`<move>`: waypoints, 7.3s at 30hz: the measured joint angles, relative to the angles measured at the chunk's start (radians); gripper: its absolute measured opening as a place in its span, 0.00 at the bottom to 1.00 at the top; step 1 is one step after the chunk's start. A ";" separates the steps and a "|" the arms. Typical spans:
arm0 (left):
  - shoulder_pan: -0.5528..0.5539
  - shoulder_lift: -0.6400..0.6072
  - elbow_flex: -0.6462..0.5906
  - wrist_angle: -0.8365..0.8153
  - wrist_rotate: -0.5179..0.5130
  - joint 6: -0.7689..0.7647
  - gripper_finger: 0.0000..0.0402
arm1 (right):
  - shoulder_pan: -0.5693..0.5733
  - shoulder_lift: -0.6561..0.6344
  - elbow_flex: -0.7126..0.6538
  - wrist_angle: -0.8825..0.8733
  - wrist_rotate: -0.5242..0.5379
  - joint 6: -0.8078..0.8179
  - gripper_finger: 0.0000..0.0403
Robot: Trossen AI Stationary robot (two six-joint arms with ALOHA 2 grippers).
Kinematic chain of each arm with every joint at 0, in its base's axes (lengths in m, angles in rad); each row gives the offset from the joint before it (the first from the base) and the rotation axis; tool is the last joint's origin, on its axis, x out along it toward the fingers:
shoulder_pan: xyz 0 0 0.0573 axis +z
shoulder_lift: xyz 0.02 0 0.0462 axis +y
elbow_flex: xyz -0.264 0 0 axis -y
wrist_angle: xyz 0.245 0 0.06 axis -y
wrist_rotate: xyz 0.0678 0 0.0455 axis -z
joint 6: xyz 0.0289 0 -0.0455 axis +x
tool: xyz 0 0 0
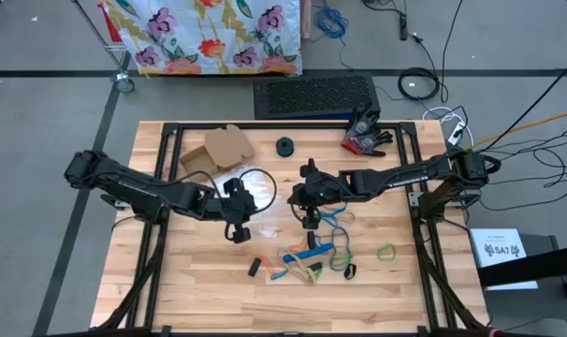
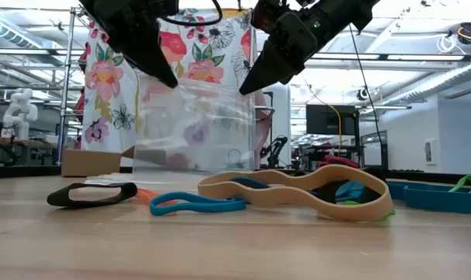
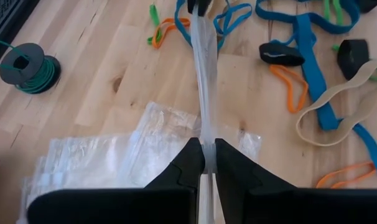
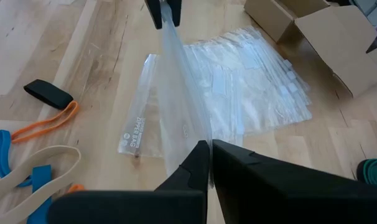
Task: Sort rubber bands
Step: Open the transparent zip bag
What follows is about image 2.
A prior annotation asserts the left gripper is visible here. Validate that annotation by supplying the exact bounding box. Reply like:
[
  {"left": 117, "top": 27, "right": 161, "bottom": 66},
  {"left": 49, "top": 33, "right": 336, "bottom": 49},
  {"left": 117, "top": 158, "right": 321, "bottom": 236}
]
[{"left": 78, "top": 0, "right": 180, "bottom": 89}]

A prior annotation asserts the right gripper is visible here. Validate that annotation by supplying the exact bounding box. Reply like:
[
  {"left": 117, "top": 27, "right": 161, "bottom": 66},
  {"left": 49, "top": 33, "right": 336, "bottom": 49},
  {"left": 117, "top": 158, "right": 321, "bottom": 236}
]
[{"left": 239, "top": 0, "right": 337, "bottom": 96}]

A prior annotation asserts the clear zip bag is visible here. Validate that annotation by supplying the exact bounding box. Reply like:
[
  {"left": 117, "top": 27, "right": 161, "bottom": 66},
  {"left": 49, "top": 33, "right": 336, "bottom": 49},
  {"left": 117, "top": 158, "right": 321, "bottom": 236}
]
[{"left": 132, "top": 75, "right": 256, "bottom": 177}]

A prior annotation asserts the thin blue rubber band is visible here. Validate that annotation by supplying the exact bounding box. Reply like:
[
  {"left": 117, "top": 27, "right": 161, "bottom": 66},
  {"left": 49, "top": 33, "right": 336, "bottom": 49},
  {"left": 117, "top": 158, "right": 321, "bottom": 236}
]
[{"left": 149, "top": 191, "right": 247, "bottom": 217}]

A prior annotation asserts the wide black rubber band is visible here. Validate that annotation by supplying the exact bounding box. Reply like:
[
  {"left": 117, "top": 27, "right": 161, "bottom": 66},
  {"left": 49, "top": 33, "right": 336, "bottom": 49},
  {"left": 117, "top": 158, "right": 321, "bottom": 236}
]
[{"left": 47, "top": 182, "right": 138, "bottom": 208}]

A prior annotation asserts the large blue rubber band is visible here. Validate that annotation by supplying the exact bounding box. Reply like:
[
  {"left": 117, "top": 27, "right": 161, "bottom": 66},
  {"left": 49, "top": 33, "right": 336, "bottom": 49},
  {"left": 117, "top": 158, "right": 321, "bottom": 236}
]
[{"left": 386, "top": 180, "right": 471, "bottom": 215}]

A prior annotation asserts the large tan rubber band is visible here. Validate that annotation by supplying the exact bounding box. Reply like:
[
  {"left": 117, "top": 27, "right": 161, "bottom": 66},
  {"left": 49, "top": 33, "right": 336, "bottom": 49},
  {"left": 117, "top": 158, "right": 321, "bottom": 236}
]
[{"left": 196, "top": 164, "right": 395, "bottom": 223}]

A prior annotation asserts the orange rubber band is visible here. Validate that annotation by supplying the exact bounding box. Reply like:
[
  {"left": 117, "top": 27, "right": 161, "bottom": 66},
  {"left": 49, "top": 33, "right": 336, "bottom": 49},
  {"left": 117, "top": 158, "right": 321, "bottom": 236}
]
[{"left": 136, "top": 187, "right": 179, "bottom": 207}]

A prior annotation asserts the floral print curtain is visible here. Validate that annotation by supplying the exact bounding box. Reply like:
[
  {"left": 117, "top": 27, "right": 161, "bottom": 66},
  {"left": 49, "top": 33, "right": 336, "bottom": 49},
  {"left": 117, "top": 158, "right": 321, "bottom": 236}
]
[{"left": 81, "top": 6, "right": 256, "bottom": 169}]

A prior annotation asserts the pink hanging cloth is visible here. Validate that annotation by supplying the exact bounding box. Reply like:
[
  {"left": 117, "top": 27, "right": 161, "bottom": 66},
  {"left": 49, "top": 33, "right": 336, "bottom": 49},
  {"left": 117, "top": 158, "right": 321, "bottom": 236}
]
[{"left": 254, "top": 89, "right": 274, "bottom": 169}]

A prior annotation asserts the black monitor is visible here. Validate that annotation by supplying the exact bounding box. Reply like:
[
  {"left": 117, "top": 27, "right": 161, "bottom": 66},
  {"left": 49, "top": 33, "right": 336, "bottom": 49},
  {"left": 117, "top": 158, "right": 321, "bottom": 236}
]
[{"left": 305, "top": 103, "right": 358, "bottom": 136}]

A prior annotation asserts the red hanging cloth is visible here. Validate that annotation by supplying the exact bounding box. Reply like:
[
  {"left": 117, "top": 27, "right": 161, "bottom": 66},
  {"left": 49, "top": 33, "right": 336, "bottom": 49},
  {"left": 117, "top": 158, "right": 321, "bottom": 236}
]
[{"left": 74, "top": 40, "right": 91, "bottom": 151}]

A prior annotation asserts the ceiling light strip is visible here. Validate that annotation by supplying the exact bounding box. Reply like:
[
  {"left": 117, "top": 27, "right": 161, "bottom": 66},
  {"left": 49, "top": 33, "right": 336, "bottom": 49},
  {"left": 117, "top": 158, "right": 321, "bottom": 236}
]
[{"left": 309, "top": 52, "right": 471, "bottom": 61}]

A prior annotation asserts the red resistance band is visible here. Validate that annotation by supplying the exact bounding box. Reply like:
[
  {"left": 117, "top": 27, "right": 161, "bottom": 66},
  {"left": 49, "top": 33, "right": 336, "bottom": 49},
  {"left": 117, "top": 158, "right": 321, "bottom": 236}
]
[{"left": 323, "top": 155, "right": 361, "bottom": 169}]

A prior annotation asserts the open cardboard box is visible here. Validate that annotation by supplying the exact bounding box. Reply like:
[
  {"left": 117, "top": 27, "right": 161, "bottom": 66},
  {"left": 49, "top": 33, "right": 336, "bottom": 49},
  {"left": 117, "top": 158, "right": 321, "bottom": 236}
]
[{"left": 61, "top": 145, "right": 169, "bottom": 178}]

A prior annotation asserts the stack of clear bags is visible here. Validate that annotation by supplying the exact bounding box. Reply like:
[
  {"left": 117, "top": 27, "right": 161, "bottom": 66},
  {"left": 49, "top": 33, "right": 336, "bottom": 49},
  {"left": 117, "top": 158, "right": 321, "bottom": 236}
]
[{"left": 83, "top": 173, "right": 205, "bottom": 191}]

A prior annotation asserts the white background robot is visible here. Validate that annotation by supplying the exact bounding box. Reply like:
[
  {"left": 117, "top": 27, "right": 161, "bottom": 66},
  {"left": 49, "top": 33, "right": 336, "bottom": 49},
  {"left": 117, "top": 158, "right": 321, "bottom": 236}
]
[{"left": 1, "top": 88, "right": 38, "bottom": 141}]

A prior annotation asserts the black background desk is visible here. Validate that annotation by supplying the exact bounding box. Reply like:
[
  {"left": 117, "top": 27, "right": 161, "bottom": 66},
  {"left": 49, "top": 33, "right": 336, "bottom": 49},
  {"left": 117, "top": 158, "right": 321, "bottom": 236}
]
[{"left": 291, "top": 130, "right": 390, "bottom": 171}]

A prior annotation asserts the background workbench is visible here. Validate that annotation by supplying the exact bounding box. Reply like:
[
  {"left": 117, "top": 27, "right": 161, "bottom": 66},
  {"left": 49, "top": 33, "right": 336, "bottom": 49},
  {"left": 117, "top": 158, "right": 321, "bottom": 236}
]
[{"left": 0, "top": 135, "right": 60, "bottom": 166}]

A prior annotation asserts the black round ceiling device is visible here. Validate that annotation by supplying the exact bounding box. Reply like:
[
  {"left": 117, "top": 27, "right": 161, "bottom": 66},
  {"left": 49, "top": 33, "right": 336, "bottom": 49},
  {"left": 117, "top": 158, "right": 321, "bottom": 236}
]
[{"left": 456, "top": 22, "right": 471, "bottom": 46}]

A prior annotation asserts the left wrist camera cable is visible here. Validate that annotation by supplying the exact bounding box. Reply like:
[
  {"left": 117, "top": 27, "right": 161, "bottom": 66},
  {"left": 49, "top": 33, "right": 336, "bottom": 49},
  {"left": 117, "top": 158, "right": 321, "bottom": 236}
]
[{"left": 159, "top": 0, "right": 224, "bottom": 27}]

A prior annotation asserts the hanging black cable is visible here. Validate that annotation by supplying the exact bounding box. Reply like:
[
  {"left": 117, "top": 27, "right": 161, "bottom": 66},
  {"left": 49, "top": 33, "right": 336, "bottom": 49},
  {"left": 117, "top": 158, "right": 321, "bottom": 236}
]
[{"left": 348, "top": 23, "right": 384, "bottom": 156}]

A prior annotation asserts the hanging yellow cable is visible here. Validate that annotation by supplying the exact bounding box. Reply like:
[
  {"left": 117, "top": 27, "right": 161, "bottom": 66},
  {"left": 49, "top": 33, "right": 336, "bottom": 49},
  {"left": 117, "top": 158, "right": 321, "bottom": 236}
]
[{"left": 301, "top": 73, "right": 344, "bottom": 156}]

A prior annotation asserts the silver ventilation duct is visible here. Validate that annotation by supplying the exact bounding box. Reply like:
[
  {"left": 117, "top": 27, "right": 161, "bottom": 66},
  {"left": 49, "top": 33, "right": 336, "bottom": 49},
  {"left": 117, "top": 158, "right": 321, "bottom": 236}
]
[
  {"left": 0, "top": 7, "right": 40, "bottom": 50},
  {"left": 390, "top": 61, "right": 471, "bottom": 103}
]

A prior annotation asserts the white cable coil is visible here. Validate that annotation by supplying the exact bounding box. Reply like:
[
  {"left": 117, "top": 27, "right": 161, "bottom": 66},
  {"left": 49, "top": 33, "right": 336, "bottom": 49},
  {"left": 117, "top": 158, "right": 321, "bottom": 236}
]
[{"left": 436, "top": 33, "right": 459, "bottom": 54}]

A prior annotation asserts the white wall box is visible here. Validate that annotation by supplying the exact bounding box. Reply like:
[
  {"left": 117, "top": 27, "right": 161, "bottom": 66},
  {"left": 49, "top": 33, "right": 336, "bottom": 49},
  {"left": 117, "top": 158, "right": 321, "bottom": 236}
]
[{"left": 424, "top": 139, "right": 441, "bottom": 164}]

